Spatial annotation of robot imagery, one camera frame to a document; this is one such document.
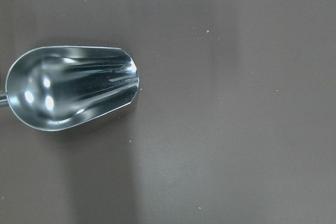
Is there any metal ice scoop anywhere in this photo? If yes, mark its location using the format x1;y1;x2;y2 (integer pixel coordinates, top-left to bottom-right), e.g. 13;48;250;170
1;46;139;132

